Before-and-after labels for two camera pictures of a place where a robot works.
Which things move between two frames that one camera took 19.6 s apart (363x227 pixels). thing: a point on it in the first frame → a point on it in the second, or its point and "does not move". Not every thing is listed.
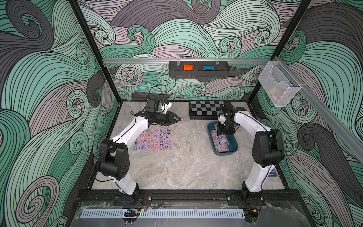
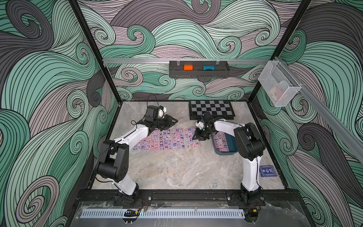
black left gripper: [169, 118] → [168, 123]
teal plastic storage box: [231, 139] does not move
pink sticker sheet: [152, 140] does not move
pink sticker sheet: [140, 143] does not move
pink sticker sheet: [165, 139] does not move
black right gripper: [222, 130] → [200, 136]
